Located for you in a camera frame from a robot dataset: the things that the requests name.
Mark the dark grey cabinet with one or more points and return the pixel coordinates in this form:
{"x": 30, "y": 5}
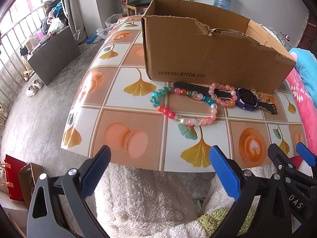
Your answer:
{"x": 53, "y": 56}

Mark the grey curtain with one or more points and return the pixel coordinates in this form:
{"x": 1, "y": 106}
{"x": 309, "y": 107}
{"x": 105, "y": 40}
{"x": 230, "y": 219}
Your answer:
{"x": 75, "y": 20}

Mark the ginkgo pattern tablecloth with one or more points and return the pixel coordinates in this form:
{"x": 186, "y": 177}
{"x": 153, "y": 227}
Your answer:
{"x": 113, "y": 107}

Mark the green knitted cloth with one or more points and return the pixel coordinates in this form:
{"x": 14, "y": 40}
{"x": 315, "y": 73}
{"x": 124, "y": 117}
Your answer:
{"x": 210, "y": 222}

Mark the blue pillow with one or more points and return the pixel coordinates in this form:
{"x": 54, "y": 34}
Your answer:
{"x": 306, "y": 67}

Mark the red paper bag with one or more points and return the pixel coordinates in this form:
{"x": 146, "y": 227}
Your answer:
{"x": 16, "y": 165}

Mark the clothes pile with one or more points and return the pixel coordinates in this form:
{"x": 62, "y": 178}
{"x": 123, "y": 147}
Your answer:
{"x": 53, "y": 9}

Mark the white plastic bag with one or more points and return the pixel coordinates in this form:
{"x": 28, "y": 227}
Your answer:
{"x": 110, "y": 24}

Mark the purple kids smartwatch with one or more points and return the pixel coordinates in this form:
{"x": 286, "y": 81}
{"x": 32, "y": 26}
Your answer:
{"x": 224, "y": 94}

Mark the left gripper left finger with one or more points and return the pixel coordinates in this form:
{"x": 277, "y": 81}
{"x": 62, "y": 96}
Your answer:
{"x": 46, "y": 217}

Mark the white shoes pair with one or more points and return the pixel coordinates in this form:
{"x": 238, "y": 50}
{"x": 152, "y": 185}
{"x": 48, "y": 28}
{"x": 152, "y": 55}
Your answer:
{"x": 32, "y": 89}

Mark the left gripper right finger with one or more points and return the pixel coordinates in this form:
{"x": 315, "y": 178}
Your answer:
{"x": 273, "y": 215}

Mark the pink floral blanket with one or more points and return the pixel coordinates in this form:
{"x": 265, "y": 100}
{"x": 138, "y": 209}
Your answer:
{"x": 307, "y": 112}

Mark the white fluffy blanket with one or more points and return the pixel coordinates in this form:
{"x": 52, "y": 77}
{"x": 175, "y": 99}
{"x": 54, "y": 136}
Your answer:
{"x": 132, "y": 202}

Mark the gold rhinestone earrings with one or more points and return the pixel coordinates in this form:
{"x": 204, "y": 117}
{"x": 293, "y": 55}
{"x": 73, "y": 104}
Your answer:
{"x": 261, "y": 96}

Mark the brown paper bag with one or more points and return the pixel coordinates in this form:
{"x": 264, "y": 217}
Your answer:
{"x": 28, "y": 176}

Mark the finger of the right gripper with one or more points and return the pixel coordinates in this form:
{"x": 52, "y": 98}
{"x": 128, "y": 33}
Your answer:
{"x": 300, "y": 187}
{"x": 306, "y": 154}

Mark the brown cardboard box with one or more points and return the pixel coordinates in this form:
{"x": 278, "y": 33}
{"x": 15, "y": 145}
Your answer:
{"x": 198, "y": 43}

